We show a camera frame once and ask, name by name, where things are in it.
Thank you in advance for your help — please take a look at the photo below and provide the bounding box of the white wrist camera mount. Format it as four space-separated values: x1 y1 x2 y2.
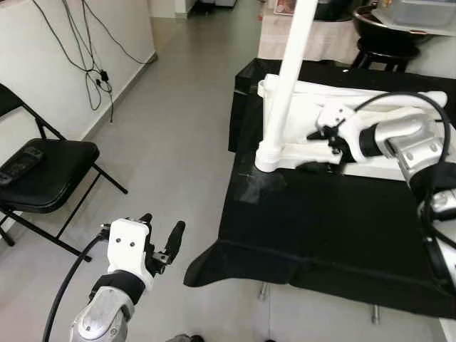
316 105 375 157
107 219 154 289

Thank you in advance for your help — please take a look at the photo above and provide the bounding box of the clear plastic storage box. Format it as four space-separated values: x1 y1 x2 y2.
374 0 456 35

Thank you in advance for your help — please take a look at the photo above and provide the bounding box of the pink checked cloth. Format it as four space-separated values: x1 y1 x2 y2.
258 7 361 65

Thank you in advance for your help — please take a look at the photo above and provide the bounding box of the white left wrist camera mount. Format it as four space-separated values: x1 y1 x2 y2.
107 219 154 289

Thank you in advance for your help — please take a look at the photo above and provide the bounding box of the black round stool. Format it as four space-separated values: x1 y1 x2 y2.
346 39 421 72

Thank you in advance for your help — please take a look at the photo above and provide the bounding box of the grey left robot leg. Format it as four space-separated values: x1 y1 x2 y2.
165 333 204 342

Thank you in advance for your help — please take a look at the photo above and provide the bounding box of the black folding chair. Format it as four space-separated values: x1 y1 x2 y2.
0 82 129 261

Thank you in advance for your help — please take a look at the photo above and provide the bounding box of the black tablecloth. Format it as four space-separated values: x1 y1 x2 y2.
184 57 456 320

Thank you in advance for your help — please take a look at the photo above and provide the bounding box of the black remote control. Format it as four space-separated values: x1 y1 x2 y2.
0 148 45 187

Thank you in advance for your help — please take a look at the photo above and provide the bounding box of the black bag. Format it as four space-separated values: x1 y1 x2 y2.
313 0 357 22

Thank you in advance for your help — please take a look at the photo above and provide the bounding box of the clear plastic tape patch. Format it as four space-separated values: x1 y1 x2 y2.
239 170 287 205

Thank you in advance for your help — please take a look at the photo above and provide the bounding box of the white plastic children table top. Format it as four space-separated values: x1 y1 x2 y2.
253 75 456 179

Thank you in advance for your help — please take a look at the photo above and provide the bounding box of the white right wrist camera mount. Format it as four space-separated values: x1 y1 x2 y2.
316 105 375 157

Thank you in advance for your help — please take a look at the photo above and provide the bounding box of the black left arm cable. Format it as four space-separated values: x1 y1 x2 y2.
43 224 111 342

